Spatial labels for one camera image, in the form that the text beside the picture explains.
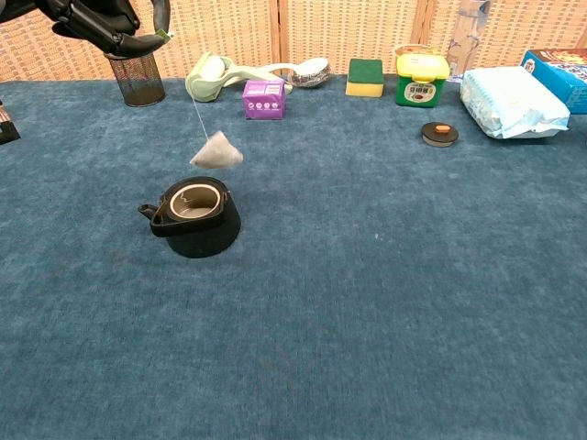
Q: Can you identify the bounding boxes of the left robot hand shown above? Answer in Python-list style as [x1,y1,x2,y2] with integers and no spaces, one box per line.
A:
[0,0,172,59]

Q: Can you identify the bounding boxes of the pyramid tea bag with string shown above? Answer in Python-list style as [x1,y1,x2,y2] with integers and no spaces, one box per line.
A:
[157,28,244,171]

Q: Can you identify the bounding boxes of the black teapot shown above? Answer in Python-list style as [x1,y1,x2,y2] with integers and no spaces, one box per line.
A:
[137,176,242,259]

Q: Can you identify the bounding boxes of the black teapot lid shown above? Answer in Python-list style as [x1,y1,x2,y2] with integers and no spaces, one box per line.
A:
[420,121,460,149]

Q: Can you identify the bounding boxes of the black mesh pen holder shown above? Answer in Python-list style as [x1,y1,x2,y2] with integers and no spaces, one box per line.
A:
[104,50,167,108]

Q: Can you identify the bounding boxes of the small purple box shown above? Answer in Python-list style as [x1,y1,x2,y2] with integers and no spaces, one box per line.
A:
[242,79,287,121]

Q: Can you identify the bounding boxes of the patterned ceramic bowl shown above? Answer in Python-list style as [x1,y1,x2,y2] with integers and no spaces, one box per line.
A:
[288,57,332,89]

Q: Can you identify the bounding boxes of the wicker folding screen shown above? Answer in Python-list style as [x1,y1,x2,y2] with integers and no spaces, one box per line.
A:
[0,0,587,83]

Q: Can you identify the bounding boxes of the green and yellow sponge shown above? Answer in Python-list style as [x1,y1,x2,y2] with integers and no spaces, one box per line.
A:
[345,58,385,98]

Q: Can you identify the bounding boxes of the instant noodle cup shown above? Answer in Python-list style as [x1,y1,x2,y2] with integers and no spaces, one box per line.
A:
[393,43,435,59]

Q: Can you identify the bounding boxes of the green jar with yellow lid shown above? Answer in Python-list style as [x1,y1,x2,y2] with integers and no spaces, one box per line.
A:
[394,53,450,109]

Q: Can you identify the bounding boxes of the blue carpet table cover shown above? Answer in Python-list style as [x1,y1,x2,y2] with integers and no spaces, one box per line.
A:
[0,73,587,440]

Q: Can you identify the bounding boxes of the clear plastic water bottle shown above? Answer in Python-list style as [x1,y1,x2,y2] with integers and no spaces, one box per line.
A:
[445,0,492,80]

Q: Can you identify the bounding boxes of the light blue tissue pack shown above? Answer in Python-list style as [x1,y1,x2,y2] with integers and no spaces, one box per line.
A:
[460,66,571,140]

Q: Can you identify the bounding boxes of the large blue cookie box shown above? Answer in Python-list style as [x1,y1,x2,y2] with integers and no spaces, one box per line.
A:
[520,48,587,116]

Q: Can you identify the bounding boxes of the white long-handled spoon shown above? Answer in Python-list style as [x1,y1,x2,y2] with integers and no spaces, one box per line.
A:
[249,62,299,77]

